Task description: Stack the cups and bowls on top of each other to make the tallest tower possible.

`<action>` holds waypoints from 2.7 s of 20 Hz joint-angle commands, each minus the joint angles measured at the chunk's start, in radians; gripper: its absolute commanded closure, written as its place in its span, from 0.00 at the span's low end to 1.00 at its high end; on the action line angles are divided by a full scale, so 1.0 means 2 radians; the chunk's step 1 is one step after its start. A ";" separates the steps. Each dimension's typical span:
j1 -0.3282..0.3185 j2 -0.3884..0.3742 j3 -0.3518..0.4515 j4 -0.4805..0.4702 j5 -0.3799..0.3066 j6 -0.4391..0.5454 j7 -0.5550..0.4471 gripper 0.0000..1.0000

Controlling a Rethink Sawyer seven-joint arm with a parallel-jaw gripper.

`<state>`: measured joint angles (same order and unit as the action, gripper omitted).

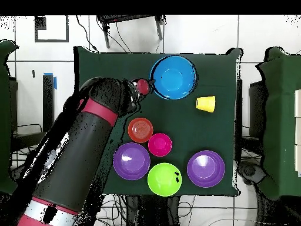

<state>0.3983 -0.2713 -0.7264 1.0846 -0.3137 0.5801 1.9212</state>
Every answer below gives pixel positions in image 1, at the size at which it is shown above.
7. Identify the large blue plastic bowl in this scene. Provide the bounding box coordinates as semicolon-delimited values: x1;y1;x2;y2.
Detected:
149;55;198;100

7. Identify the orange plastic bowl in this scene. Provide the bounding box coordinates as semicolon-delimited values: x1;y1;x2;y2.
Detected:
128;117;154;144

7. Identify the pink plastic bowl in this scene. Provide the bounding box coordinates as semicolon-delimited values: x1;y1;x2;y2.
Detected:
148;132;173;157

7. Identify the yellow plastic cup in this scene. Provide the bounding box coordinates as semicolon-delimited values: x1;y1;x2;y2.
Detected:
195;95;216;113

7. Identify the purple plastic bowl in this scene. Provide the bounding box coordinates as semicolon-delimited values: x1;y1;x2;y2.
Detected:
112;142;151;181
186;149;226;188

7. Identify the dark green table cloth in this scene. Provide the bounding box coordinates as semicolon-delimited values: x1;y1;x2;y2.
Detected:
73;46;243;196

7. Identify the blue tape piece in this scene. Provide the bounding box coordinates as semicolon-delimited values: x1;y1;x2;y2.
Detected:
43;72;58;90

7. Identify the green plastic bowl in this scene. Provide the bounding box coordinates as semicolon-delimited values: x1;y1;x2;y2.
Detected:
147;162;182;197

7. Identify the black cabinet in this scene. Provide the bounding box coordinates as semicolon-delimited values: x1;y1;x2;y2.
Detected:
249;81;267;138

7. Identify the grey office chair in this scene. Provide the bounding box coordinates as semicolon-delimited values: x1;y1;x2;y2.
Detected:
238;161;266;187

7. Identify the green covered side table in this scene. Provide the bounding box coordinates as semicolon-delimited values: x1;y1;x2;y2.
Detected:
0;39;22;196
256;46;301;201

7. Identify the black floor cable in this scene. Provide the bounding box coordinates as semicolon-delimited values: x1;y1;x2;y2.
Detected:
75;15;100;53

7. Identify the black bench frame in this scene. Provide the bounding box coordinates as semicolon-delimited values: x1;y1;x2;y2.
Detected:
10;74;55;151

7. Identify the black square frame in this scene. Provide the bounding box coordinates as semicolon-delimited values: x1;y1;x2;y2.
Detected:
34;15;69;44

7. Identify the bundle of floor cables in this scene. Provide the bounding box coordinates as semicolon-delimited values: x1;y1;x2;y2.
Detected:
96;195;128;226

